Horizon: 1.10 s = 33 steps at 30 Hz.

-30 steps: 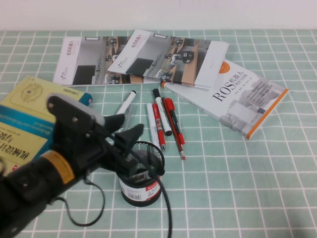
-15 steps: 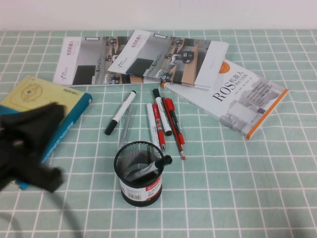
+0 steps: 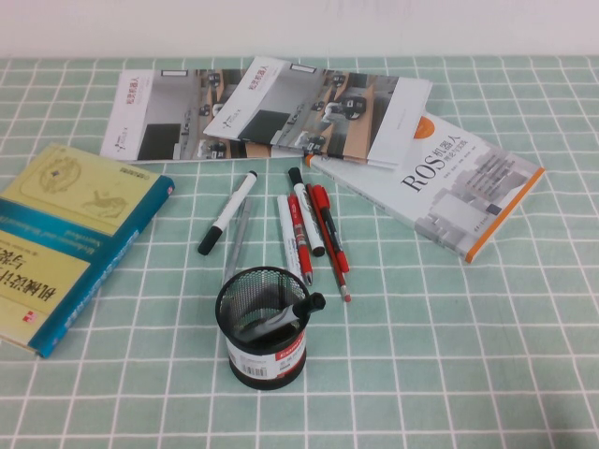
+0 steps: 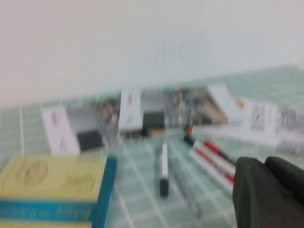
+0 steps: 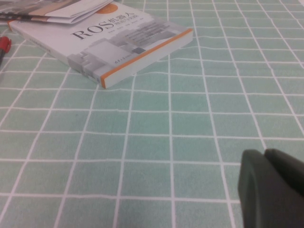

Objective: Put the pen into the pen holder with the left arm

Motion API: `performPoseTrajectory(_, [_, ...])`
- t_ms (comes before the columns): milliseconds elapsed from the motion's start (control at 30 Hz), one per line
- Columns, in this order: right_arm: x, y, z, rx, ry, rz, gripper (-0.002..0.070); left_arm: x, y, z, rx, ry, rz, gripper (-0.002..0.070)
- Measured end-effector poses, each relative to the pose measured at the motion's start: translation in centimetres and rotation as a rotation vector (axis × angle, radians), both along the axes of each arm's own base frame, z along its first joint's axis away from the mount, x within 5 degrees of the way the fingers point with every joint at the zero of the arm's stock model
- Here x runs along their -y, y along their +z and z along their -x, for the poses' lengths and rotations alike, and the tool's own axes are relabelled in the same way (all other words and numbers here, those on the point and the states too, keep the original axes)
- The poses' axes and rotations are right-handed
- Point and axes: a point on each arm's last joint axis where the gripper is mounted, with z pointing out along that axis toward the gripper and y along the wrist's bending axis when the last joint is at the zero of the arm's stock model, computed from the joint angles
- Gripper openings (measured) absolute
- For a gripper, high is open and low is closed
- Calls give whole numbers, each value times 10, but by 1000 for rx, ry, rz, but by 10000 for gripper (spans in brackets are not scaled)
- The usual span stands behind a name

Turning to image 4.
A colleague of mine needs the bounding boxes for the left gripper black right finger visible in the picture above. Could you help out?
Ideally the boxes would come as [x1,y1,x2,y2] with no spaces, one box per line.
[264,155,304,191]

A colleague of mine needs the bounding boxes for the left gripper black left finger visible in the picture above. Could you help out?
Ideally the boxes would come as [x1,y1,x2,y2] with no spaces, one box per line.
[232,156,304,228]

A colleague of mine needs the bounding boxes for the red marker pen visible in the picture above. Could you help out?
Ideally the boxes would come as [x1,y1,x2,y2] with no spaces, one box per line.
[192,145,236,185]

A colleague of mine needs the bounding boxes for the red pen with black barrel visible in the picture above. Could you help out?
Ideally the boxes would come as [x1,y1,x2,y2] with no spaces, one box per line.
[203,139,238,165]

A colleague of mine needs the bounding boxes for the grey slim pen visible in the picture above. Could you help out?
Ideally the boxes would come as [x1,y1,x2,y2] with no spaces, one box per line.
[171,162,203,218]

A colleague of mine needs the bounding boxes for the white ROS book orange edge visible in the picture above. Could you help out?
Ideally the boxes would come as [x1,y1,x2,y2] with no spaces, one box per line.
[186,96,304,156]

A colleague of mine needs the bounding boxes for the white marker with printed barrel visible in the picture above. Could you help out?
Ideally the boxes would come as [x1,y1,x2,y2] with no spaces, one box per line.
[189,151,235,193]

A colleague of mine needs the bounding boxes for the white marker black cap red label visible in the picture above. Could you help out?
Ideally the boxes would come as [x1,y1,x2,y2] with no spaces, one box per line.
[183,134,236,173]

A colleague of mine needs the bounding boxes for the slim white marker black ends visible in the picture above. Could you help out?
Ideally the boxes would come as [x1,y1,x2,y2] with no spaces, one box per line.
[155,141,171,198]

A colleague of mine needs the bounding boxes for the brochure with red title text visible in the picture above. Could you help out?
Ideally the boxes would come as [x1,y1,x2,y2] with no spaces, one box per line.
[118,86,229,140]

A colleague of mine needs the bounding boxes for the open brochure with office photos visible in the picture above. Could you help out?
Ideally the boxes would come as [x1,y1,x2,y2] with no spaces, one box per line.
[40,101,120,156]

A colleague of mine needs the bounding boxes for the yellow book with blue spine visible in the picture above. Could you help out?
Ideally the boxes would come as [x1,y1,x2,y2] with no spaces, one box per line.
[0,153,117,228]

